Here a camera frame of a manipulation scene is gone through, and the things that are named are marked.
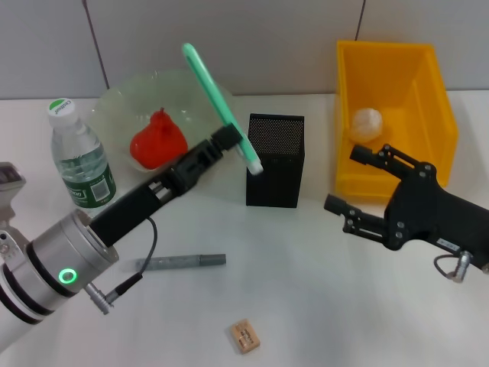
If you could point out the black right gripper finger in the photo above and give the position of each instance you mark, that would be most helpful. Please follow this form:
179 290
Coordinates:
359 153
336 204

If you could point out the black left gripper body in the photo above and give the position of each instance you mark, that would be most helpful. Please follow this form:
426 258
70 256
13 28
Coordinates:
130 210

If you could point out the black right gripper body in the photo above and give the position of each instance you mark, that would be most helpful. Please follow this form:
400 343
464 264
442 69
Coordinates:
439 214

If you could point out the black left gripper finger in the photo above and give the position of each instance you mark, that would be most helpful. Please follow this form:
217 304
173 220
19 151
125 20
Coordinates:
195 156
225 138

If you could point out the white paper ball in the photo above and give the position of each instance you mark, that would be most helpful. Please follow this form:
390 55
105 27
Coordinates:
366 122

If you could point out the red-orange fruit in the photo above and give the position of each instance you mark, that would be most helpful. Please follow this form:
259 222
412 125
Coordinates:
156 145

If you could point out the green utility knife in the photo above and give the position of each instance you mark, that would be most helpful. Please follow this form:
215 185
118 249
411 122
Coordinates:
206 88

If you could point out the clear plastic water bottle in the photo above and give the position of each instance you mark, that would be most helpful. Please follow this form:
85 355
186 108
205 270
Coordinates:
80 164

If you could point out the black mesh pen holder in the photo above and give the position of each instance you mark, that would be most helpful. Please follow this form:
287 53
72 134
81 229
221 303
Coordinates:
275 187

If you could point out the grey marker pen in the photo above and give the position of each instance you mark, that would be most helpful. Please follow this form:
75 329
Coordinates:
183 262

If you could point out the green glass fruit plate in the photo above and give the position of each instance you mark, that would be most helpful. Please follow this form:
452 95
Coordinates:
122 99

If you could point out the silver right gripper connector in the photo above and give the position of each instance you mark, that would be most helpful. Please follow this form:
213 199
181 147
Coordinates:
462 264

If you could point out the yellow plastic bin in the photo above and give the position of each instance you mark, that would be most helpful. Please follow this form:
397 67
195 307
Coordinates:
382 76

